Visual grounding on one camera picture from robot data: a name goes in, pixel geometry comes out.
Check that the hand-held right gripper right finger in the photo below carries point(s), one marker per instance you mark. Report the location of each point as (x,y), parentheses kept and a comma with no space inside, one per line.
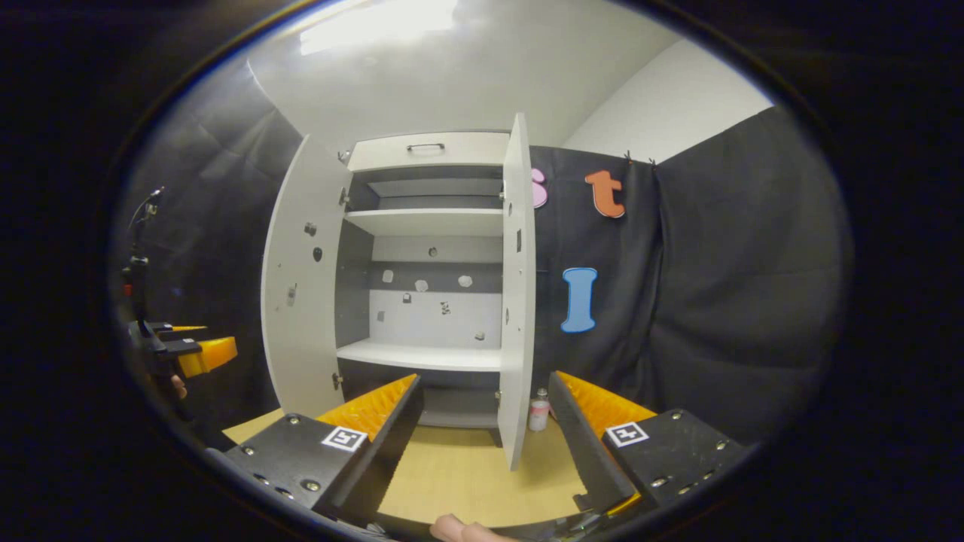
(584,452)

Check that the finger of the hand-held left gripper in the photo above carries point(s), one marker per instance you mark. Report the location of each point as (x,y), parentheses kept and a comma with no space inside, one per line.
(177,329)
(211,355)

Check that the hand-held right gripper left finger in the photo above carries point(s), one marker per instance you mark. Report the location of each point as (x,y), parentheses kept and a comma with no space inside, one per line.
(392,444)

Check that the camera sticker white cabinet door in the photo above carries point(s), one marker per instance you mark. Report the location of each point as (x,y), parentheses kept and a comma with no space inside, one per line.
(301,301)

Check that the cherry sticker white cabinet door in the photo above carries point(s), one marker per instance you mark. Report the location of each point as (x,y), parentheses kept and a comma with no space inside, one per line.
(518,316)

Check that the white double-door shoe cabinet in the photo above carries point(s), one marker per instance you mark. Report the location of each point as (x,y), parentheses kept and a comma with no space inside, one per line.
(354,286)

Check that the white cabinet shelf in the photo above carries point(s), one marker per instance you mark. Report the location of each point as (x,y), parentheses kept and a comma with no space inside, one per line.
(422,354)
(429,220)

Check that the white cabinet drawer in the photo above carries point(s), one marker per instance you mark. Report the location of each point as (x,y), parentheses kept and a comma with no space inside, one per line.
(467,148)

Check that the small pink white bottle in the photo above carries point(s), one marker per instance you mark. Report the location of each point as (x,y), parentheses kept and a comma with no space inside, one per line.
(539,415)

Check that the black backdrop cloth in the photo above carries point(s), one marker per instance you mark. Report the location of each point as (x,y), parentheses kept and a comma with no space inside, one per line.
(715,301)

